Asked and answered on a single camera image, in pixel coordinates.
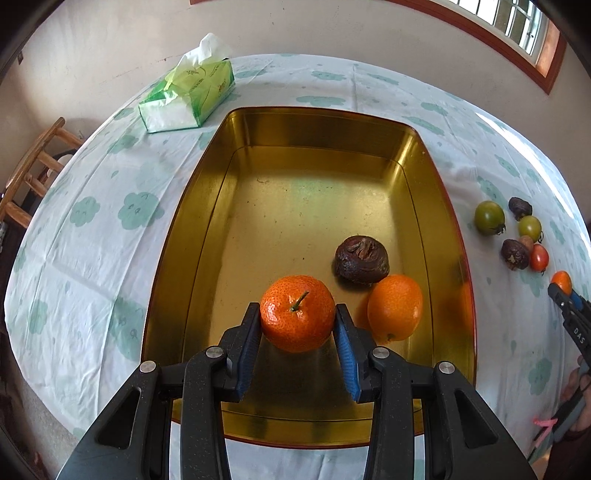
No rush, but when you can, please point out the green tissue pack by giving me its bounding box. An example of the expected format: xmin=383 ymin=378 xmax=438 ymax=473
xmin=139 ymin=33 xmax=236 ymax=134

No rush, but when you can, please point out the white cloud-print tablecloth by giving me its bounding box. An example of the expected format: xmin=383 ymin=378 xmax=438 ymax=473
xmin=4 ymin=53 xmax=591 ymax=480

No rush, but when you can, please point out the dark orange bumpy mandarin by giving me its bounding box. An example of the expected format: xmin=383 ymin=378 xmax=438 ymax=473
xmin=260 ymin=275 xmax=336 ymax=354

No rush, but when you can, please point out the large green tomato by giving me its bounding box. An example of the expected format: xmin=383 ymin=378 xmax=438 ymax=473
xmin=475 ymin=200 xmax=507 ymax=236

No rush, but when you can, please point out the gold metal tin tray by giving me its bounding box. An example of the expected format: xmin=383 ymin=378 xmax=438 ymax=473
xmin=140 ymin=107 xmax=477 ymax=449

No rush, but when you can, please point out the large dark brown wrinkled fruit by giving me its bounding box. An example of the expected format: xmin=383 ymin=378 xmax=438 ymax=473
xmin=334 ymin=235 xmax=391 ymax=285

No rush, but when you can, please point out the red tomato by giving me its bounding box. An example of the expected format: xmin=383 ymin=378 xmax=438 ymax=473
xmin=529 ymin=244 xmax=550 ymax=273

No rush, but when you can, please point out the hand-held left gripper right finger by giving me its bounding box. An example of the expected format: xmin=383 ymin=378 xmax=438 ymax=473
xmin=335 ymin=302 xmax=539 ymax=480

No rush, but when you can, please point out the wooden chair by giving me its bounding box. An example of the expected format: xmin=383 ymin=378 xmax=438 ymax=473
xmin=0 ymin=117 xmax=84 ymax=229

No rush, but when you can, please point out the small green tomato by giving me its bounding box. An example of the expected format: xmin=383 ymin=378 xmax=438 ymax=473
xmin=518 ymin=215 xmax=543 ymax=243

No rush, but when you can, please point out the brown-framed window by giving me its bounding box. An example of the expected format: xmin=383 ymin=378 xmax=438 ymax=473
xmin=388 ymin=0 xmax=568 ymax=95

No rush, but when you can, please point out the smooth oval orange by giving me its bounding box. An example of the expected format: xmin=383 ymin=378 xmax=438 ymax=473
xmin=368 ymin=274 xmax=424 ymax=343

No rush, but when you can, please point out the person's right hand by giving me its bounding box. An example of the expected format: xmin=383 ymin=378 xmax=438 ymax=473
xmin=561 ymin=367 xmax=591 ymax=435

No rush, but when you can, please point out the small dark brown fruit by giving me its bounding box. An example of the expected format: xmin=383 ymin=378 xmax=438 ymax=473
xmin=508 ymin=197 xmax=533 ymax=221
xmin=502 ymin=239 xmax=530 ymax=271

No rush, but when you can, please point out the small light orange mandarin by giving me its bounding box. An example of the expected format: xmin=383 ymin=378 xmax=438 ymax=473
xmin=551 ymin=270 xmax=573 ymax=296

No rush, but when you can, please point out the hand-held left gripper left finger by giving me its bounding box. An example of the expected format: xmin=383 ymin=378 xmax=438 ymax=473
xmin=55 ymin=302 xmax=263 ymax=480

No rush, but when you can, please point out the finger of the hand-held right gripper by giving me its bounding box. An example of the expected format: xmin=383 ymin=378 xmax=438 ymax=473
xmin=547 ymin=283 xmax=591 ymax=365
xmin=570 ymin=289 xmax=591 ymax=320

